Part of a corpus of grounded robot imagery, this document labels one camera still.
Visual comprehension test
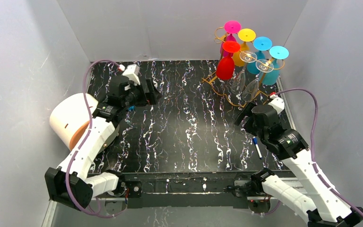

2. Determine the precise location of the clear champagne flute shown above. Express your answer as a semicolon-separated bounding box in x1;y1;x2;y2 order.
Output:
242;59;274;102
232;50;257;95

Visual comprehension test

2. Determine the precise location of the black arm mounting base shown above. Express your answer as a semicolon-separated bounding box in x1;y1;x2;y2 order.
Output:
121;171;273;209

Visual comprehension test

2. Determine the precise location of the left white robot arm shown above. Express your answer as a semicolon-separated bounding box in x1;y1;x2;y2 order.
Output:
44;74;161;212

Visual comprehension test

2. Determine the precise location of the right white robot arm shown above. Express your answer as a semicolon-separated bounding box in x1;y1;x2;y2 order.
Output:
234;99;363;227

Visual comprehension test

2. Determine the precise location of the red wine glass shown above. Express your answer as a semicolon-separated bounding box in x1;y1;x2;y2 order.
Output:
216;41;240;80

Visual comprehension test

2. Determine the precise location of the blue wine glass front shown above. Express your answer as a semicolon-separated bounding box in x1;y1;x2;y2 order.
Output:
256;46;289;86

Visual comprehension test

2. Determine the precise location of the blue wine glass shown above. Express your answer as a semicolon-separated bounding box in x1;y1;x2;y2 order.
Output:
247;36;272;75
256;46;289;86

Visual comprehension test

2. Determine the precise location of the blue wine glass rear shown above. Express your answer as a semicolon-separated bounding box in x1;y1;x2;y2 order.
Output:
247;36;272;75

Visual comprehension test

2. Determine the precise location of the yellow wine glass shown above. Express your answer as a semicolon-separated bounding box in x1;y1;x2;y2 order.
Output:
233;28;256;67

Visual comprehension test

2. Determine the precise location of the pink wine glass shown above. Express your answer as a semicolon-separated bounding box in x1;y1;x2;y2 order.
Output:
220;20;241;59

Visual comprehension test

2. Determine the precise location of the blue white marker pen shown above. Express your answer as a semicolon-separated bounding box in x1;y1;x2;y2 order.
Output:
252;137;263;160

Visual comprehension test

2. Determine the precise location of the white orange cylinder spool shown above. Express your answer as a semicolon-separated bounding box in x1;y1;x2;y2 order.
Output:
49;93;98;150

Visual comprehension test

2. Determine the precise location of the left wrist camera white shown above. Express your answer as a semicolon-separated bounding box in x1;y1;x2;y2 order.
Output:
122;64;141;86

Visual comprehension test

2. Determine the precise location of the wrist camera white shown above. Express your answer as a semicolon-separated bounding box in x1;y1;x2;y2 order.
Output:
122;64;141;86
268;95;285;114

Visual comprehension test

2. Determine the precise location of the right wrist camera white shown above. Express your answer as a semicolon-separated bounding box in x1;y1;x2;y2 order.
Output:
268;95;285;114

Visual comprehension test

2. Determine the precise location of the gold wire glass rack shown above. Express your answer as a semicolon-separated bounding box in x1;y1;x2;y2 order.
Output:
201;26;275;109

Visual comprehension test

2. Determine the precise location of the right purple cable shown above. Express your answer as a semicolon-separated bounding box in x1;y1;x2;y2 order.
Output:
270;88;363;227

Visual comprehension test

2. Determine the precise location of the purple cable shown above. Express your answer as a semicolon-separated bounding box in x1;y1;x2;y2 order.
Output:
270;88;363;227
65;60;129;219

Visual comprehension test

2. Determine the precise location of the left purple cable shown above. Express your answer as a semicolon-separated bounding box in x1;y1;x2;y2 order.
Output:
65;60;129;219

